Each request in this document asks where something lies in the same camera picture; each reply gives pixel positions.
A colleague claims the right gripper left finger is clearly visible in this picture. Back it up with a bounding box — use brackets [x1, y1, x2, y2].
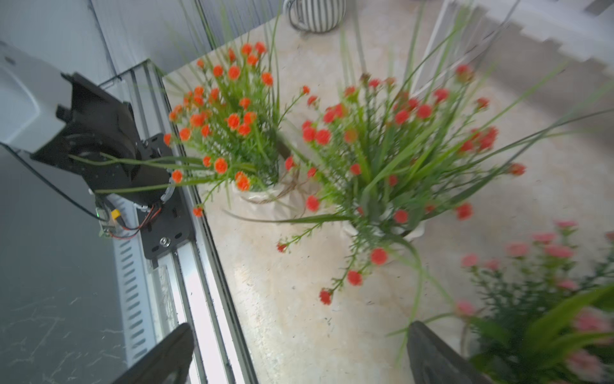
[114, 323, 195, 384]

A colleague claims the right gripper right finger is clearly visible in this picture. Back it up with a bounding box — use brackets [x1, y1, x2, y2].
[407, 321, 489, 384]

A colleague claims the pink flower potted plant front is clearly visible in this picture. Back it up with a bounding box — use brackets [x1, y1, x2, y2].
[451, 220, 613, 383]

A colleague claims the red flower potted plant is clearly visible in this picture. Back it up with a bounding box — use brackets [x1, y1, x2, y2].
[224, 4, 614, 307]

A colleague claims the orange flower potted plant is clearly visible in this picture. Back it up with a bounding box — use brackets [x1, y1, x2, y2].
[73, 19, 310, 221]

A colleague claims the white wooden slatted rack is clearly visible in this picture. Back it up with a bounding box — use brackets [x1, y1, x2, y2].
[426, 1, 613, 104]

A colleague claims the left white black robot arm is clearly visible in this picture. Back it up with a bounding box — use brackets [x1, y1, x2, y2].
[1, 43, 173, 206]

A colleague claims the striped grey ceramic mug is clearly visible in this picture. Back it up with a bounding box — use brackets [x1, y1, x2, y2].
[283, 0, 347, 34]

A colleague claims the aluminium front rail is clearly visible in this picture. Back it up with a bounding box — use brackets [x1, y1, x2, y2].
[114, 60, 257, 383]

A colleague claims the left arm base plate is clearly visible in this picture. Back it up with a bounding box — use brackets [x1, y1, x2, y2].
[133, 133, 197, 261]

